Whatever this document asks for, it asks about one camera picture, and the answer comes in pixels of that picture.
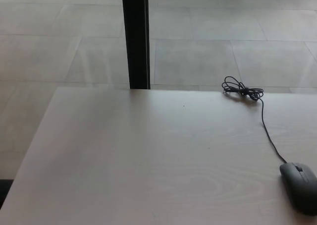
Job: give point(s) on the black computer mouse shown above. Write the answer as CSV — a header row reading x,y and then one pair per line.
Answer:
x,y
301,190

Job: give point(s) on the black vertical post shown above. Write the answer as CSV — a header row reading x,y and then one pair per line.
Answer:
x,y
136,36

